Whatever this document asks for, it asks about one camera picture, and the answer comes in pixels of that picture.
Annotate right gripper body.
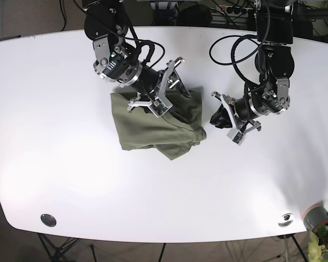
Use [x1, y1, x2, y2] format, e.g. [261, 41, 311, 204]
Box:
[127, 57, 185, 112]

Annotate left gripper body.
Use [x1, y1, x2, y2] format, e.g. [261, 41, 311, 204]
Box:
[212, 92, 261, 135]

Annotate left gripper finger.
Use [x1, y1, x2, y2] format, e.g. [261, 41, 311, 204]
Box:
[210, 105, 232, 129]

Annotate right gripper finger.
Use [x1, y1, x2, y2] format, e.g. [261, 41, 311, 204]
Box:
[176, 81, 191, 99]

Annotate olive green T-shirt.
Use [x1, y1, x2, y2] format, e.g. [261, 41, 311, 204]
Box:
[110, 91, 207, 160]

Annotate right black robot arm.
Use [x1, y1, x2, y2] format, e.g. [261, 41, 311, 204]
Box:
[79, 1, 191, 117]

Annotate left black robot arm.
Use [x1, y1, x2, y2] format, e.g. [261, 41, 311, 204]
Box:
[210, 1, 295, 144]

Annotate right silver table grommet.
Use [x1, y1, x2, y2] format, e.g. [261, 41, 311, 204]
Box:
[278, 213, 294, 228]

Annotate silver table grommet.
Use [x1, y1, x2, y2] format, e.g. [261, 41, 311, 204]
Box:
[40, 214, 57, 227]
[278, 213, 294, 228]

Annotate grey plant pot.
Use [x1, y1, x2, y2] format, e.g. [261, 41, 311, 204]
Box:
[302, 203, 328, 233]

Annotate green potted plant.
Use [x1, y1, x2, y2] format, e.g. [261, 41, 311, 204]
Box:
[308, 225, 328, 262]

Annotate left silver table grommet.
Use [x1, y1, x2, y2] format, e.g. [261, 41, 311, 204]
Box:
[40, 214, 57, 227]

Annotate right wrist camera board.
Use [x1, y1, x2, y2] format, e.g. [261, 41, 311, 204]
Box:
[148, 98, 173, 117]

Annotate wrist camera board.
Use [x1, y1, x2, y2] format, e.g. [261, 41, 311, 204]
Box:
[227, 128, 245, 146]
[148, 98, 173, 117]

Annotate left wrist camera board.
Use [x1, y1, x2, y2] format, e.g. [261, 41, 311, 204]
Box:
[227, 128, 245, 146]

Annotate black table leg frame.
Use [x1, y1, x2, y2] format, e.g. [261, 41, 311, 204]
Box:
[37, 233, 80, 262]

